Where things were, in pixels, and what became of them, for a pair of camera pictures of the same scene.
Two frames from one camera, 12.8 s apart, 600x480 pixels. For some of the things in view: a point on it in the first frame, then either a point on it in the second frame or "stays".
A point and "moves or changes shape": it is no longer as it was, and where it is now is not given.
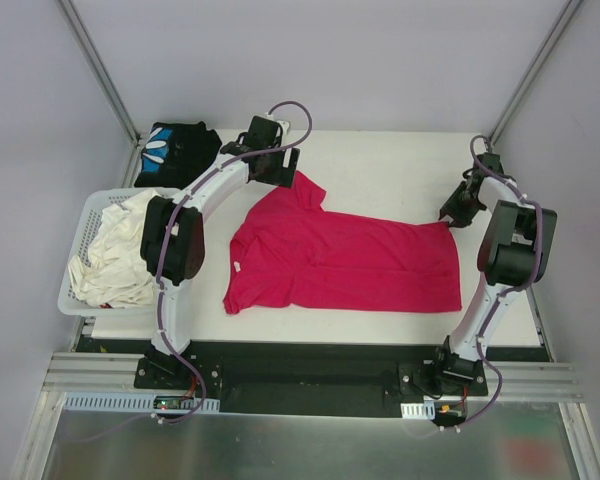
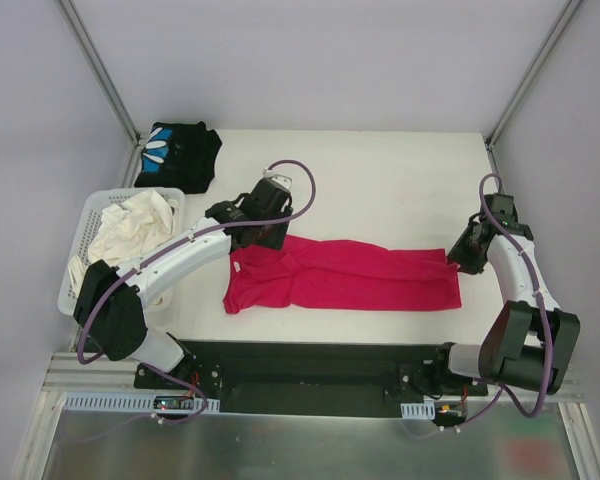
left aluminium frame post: x=78 y=27 stays
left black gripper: x=282 y=167 to x=268 y=236
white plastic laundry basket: x=70 y=301 stays
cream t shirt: x=113 y=272 stays
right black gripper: x=461 y=205 to x=464 y=255
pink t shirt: x=289 y=253 moves or changes shape
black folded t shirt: x=175 y=152 stays
